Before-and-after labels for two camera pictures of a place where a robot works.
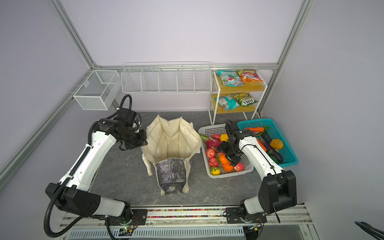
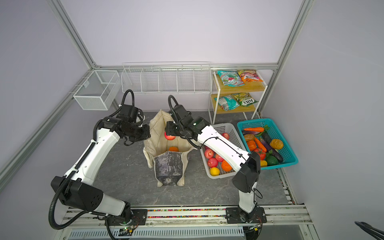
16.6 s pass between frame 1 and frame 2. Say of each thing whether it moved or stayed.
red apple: moved
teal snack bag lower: stayed
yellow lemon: stayed
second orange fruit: stayed
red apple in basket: stayed
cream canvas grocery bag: moved
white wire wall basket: stayed
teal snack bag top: stayed
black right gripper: moved
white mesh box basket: stayed
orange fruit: moved
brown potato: stayed
